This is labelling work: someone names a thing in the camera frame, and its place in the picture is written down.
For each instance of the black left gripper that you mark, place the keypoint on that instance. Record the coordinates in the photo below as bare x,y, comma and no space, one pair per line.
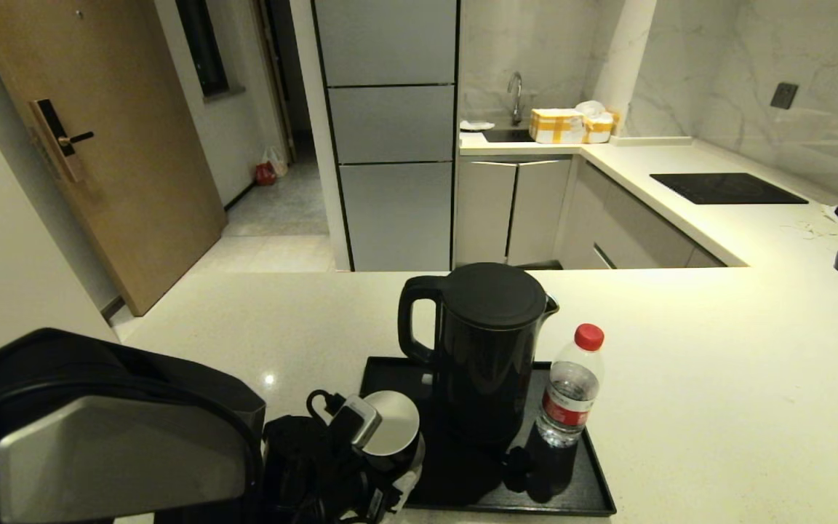
353,484

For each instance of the black rectangular tray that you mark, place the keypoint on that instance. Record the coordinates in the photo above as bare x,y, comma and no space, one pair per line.
564,466

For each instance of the red and white bag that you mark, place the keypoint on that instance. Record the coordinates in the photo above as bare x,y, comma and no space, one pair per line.
266,172

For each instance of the cardboard box yellow tape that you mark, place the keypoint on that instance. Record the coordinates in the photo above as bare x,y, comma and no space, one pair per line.
554,126

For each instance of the small box yellow tape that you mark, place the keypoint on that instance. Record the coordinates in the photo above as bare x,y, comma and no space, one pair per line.
599,129

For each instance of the white saucer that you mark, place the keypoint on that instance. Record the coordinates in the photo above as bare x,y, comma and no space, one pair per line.
410,484

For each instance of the white plastic bag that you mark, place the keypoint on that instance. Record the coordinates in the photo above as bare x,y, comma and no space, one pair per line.
592,108

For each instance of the chrome faucet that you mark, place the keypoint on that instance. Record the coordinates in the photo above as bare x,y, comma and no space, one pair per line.
516,93

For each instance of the beige drawer cabinet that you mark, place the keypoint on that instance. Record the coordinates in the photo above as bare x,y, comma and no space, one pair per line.
630,228

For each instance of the grey wall socket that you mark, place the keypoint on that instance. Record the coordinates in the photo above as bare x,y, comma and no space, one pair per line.
784,96

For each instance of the clear plastic water bottle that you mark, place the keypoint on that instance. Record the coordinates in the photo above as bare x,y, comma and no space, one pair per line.
570,393

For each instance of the tall grey fridge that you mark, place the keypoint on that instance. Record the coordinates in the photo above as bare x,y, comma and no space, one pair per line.
390,145

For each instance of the black electric kettle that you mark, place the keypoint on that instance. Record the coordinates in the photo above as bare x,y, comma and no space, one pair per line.
488,342

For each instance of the brown wooden door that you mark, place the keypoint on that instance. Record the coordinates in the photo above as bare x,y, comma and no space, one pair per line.
113,145

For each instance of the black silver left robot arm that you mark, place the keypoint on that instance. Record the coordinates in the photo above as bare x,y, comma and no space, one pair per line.
113,451

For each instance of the dark window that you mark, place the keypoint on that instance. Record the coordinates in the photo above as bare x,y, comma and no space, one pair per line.
204,47

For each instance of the black induction cooktop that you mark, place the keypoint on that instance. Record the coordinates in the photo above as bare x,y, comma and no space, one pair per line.
724,188

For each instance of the white cloth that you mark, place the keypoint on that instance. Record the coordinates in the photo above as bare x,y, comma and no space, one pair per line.
476,125

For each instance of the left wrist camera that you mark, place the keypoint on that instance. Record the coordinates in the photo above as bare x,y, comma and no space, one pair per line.
357,421

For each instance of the kitchen sink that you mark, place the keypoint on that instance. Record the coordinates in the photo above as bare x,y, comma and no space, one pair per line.
506,135

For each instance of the beige cabinet door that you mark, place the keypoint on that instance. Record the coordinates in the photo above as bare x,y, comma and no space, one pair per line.
539,209
483,213

